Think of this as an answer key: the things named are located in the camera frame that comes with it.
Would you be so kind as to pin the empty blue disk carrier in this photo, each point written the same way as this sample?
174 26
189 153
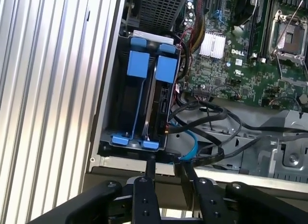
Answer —
137 62

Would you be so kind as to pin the grey power supply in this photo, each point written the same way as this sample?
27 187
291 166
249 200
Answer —
161 7

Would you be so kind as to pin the metal locking lever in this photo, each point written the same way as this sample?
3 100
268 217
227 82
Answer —
295 12

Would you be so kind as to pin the metal socket cover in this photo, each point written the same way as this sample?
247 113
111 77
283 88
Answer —
290 56

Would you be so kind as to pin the silver chipset heatsink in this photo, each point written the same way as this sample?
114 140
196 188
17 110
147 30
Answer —
213 44

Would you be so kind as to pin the hard disk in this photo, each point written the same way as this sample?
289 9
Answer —
164 67

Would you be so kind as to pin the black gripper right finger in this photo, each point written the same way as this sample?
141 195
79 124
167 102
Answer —
209 202

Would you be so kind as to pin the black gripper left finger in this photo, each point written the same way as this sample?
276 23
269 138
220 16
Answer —
146 202

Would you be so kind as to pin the black open PC case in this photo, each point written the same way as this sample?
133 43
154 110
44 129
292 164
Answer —
264 183

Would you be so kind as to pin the CPU socket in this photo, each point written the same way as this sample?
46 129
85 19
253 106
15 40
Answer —
292 38

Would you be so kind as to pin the grey metal drive cage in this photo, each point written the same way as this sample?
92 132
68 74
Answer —
276 156

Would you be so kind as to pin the disk bay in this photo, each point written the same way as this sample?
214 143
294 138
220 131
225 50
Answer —
118 101

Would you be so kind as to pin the white plastic plate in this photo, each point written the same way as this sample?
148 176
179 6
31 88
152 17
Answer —
154 37

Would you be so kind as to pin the green motherboard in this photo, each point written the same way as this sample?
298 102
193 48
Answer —
216 72

